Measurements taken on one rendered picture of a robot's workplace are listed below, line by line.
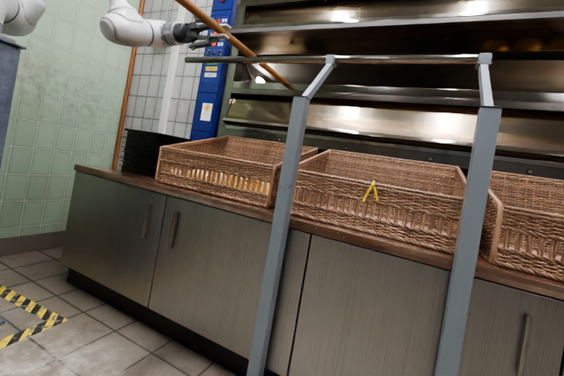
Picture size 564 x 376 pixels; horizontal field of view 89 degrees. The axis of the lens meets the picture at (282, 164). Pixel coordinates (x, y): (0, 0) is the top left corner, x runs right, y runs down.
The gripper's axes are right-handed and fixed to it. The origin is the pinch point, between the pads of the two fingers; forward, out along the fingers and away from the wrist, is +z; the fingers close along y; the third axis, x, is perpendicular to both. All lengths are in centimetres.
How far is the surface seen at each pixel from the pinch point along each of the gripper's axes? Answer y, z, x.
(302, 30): -19.6, 14.7, -39.4
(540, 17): -21, 104, -39
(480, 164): 37, 87, 6
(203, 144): 42, -25, -31
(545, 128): 15, 115, -55
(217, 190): 59, 7, -5
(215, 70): -3, -43, -50
